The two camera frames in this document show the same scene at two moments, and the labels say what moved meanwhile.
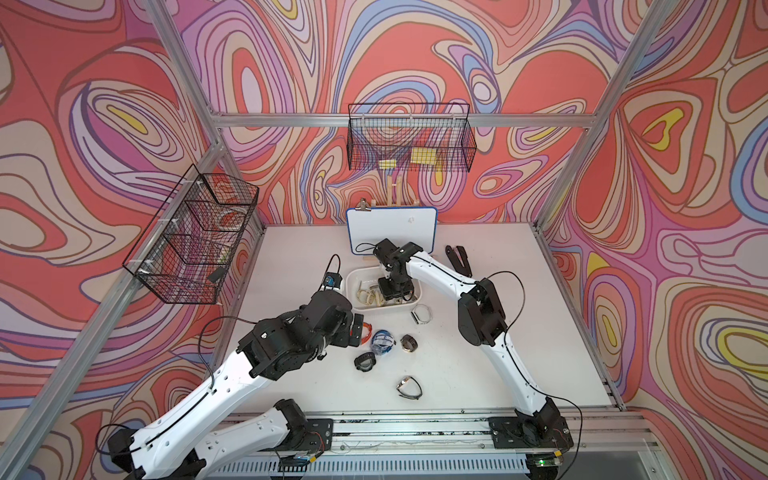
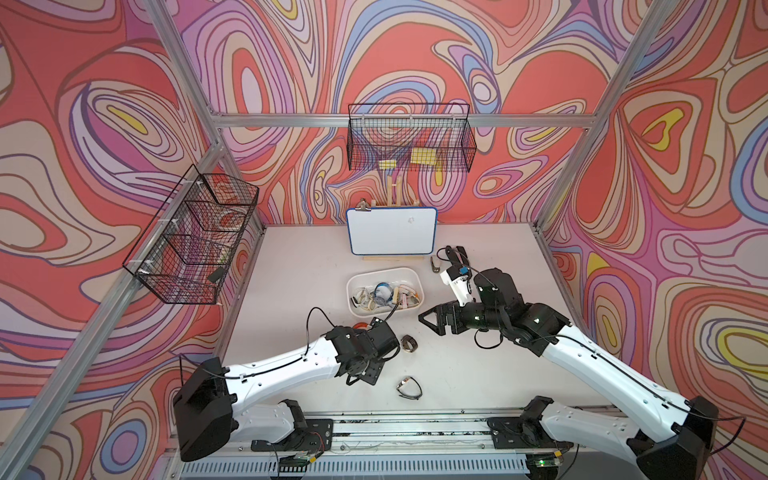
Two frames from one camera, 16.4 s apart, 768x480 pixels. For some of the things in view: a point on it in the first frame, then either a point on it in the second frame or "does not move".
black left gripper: [346, 337] to [374, 374]
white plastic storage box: [363, 295] does not move
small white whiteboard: [402, 225] does not move
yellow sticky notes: [423, 155] does not move
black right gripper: [389, 293] to [451, 309]
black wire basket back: [414, 137] does not move
